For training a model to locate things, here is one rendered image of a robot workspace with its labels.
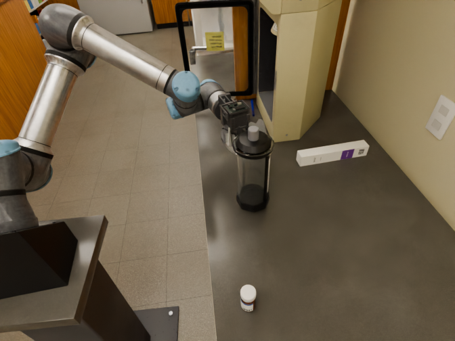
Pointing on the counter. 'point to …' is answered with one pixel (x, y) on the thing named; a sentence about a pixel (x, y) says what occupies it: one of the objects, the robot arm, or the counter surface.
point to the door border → (248, 34)
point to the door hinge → (256, 45)
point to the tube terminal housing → (300, 65)
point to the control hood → (274, 7)
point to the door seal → (220, 5)
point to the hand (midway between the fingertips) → (252, 149)
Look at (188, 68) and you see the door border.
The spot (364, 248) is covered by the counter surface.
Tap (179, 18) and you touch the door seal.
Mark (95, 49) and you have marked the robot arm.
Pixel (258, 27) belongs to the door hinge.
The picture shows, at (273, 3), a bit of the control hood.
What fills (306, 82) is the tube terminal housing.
